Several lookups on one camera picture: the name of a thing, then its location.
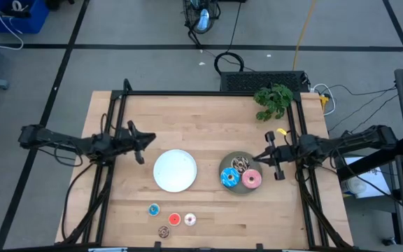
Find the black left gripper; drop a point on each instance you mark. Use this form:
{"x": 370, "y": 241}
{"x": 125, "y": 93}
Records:
{"x": 126, "y": 143}

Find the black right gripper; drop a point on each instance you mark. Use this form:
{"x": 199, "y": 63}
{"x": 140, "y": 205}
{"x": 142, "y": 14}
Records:
{"x": 285, "y": 153}

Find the large pink frosted donut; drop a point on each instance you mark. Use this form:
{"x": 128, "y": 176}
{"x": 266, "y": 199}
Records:
{"x": 247, "y": 182}

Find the large chocolate frosted donut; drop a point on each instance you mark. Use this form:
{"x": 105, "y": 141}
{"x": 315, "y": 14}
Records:
{"x": 235, "y": 161}

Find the large blue frosted donut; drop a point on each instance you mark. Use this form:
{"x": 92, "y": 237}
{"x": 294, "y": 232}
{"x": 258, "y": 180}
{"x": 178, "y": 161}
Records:
{"x": 224, "y": 178}

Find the small blue frosted donut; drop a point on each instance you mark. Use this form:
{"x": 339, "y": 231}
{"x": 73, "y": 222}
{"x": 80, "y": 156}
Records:
{"x": 151, "y": 210}

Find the small red frosted donut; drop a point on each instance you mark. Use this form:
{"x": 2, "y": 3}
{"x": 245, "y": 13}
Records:
{"x": 171, "y": 219}

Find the small white sprinkled donut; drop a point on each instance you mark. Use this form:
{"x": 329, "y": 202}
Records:
{"x": 187, "y": 219}

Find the small chocolate frosted donut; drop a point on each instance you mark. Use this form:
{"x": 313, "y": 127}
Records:
{"x": 160, "y": 232}

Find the yellow tag on arm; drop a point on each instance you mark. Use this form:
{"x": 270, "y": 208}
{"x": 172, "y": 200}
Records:
{"x": 281, "y": 132}

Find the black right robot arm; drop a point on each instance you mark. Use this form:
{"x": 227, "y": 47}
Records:
{"x": 355, "y": 140}

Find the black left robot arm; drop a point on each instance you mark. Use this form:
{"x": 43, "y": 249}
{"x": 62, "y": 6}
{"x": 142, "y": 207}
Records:
{"x": 65, "y": 143}

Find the grey round plate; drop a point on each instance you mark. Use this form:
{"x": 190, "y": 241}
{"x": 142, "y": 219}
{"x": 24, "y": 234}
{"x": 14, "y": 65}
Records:
{"x": 226, "y": 159}

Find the white round plate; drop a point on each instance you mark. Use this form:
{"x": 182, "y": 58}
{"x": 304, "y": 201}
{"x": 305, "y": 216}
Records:
{"x": 175, "y": 175}

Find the green potted plant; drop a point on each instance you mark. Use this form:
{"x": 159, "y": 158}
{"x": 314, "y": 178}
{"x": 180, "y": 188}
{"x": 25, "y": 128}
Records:
{"x": 273, "y": 99}

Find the black computer tower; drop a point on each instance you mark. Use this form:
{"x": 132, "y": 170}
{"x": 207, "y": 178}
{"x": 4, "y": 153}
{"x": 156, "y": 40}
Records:
{"x": 261, "y": 81}

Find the yellow power plug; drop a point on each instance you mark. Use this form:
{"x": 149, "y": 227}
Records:
{"x": 324, "y": 101}

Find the white round roll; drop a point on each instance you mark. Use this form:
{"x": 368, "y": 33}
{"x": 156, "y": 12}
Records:
{"x": 357, "y": 185}

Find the white paper sheet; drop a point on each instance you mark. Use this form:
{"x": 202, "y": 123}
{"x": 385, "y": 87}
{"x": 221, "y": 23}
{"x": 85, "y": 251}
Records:
{"x": 373, "y": 182}

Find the black floor fan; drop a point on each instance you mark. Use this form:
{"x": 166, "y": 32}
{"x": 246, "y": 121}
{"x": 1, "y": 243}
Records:
{"x": 201, "y": 17}

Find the blue plastic bin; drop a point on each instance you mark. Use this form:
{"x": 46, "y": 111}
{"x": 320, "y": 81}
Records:
{"x": 30, "y": 21}

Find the black aluminium table frame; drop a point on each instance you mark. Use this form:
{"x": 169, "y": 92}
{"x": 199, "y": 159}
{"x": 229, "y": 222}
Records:
{"x": 187, "y": 93}

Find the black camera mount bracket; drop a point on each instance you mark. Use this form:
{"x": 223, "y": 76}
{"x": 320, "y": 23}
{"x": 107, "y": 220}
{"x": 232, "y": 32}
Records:
{"x": 157, "y": 246}
{"x": 259, "y": 246}

